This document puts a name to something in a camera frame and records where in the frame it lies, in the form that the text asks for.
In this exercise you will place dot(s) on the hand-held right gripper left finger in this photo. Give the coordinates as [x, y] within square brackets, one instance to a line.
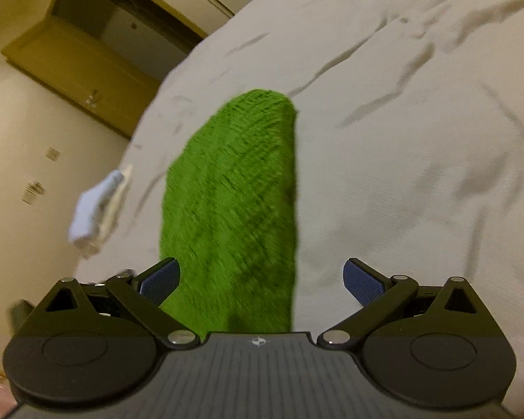
[159, 281]

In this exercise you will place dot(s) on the wall switch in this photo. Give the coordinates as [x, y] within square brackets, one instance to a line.
[52, 153]

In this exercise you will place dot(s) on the green knitted garment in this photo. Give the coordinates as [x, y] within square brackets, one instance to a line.
[231, 192]

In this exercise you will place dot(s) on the white bed sheet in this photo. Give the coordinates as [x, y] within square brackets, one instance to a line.
[419, 139]

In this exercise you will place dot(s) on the light blue folded cloth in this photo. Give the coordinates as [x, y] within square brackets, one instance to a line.
[91, 209]

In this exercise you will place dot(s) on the white folded cloth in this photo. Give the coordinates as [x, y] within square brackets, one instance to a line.
[111, 214]

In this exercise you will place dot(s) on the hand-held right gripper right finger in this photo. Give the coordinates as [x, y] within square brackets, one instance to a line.
[362, 283]

